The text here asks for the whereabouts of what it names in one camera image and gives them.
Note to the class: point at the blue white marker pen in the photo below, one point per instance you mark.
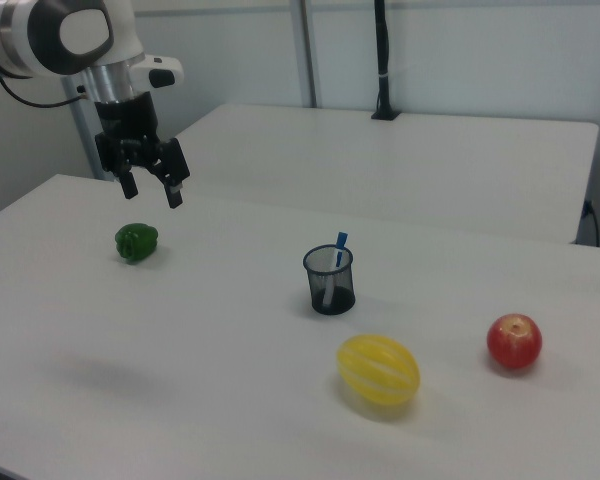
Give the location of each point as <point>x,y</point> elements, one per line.
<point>339,250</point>

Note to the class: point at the green bell pepper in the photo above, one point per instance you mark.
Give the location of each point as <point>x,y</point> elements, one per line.
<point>136,242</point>

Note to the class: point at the grey partition post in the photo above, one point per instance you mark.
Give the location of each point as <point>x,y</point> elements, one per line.
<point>307,50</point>

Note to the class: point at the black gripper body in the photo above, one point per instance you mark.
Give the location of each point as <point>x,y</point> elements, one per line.
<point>130,130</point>

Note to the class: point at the yellow striped melon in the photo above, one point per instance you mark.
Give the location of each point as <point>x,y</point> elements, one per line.
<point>378,370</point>

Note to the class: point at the black pole with base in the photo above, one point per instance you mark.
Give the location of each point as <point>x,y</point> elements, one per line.
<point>383,60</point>

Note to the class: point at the black mesh pen cup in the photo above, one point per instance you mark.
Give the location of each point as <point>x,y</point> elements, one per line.
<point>330,282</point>

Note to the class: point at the red apple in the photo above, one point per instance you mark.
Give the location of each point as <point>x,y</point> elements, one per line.
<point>514,341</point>

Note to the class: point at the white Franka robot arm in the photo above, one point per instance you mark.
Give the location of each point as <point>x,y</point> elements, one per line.
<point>40,35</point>

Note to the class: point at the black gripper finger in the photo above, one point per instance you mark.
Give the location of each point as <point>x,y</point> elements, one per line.
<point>129,186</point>
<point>174,196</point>

